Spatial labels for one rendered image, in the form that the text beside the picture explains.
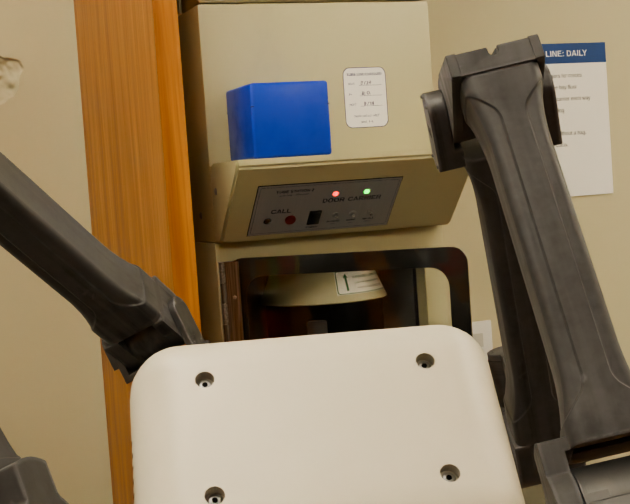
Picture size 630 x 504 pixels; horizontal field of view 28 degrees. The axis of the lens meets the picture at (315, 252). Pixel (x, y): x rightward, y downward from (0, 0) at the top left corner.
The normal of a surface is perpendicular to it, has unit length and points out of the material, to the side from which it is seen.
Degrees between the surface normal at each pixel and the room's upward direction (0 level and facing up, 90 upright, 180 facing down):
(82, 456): 90
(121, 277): 65
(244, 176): 135
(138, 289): 61
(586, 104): 90
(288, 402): 47
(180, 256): 90
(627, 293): 90
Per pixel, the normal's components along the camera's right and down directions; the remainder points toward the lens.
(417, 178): 0.30, 0.72
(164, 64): 0.36, 0.03
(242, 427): 0.04, -0.64
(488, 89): -0.12, -0.40
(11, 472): -0.30, -0.11
